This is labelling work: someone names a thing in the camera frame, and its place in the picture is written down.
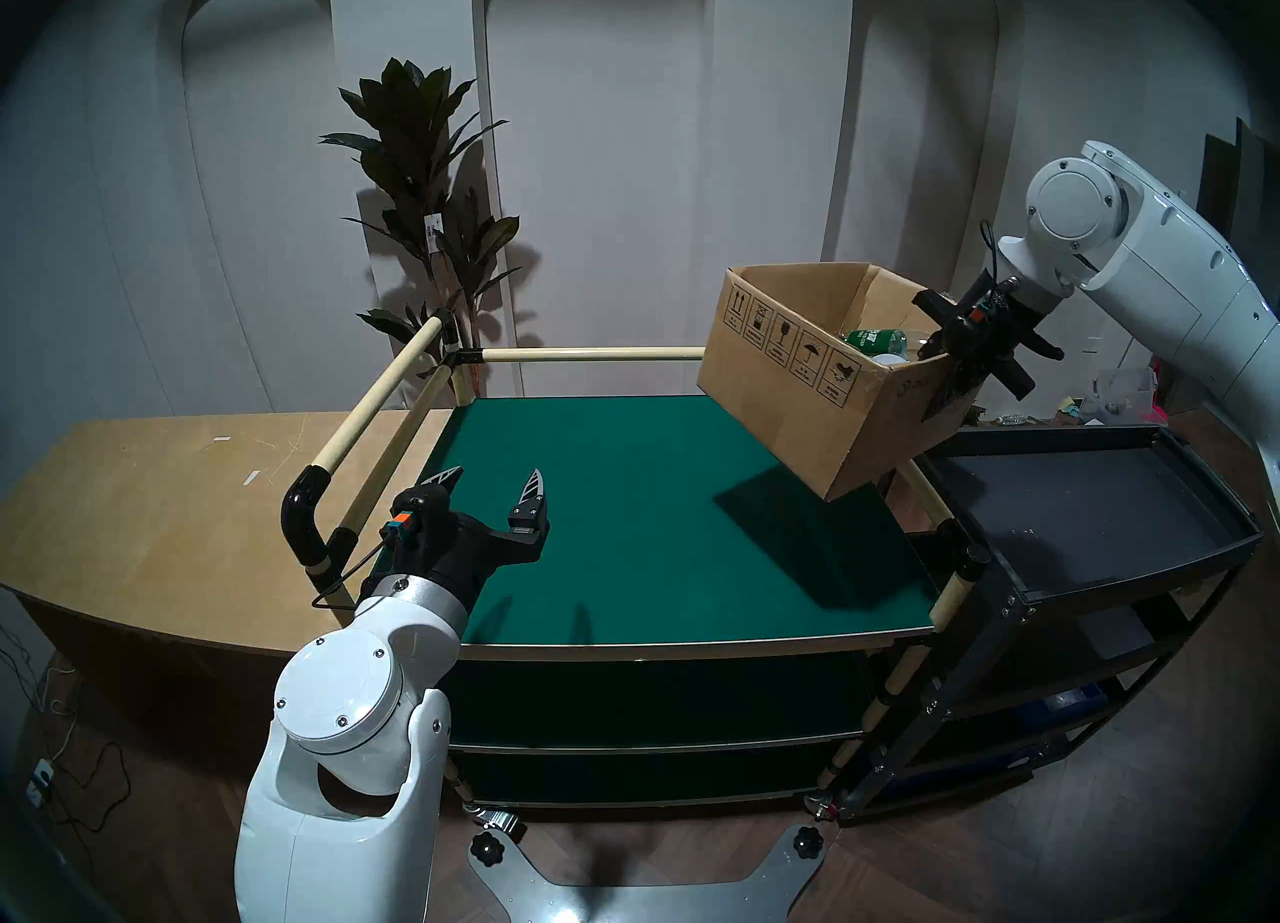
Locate brown cardboard storage box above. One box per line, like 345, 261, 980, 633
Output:
696, 262, 986, 502

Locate green topped work table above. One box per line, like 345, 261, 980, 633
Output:
280, 313, 993, 822

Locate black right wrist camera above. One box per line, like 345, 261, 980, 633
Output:
950, 273, 1001, 332

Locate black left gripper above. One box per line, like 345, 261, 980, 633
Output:
378, 467, 551, 622

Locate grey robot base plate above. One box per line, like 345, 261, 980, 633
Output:
468, 826, 829, 923

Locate clear plastic container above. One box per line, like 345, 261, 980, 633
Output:
1090, 366, 1161, 424

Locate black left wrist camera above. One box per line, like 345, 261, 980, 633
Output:
395, 486, 456, 542

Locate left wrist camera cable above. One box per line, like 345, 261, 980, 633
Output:
312, 511, 415, 614

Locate tall dark green plant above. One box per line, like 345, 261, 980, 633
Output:
320, 57, 523, 402

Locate green label plastic bottle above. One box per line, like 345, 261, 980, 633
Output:
843, 327, 936, 357

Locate blue storage box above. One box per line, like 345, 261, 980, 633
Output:
1035, 686, 1111, 732

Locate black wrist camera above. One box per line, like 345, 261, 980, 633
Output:
950, 273, 1001, 332
395, 486, 456, 542

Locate curved light wooden table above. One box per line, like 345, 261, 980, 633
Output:
0, 411, 456, 702

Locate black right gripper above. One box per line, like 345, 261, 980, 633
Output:
912, 289, 1067, 403

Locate black metal utility cart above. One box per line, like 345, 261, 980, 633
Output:
840, 421, 1263, 822

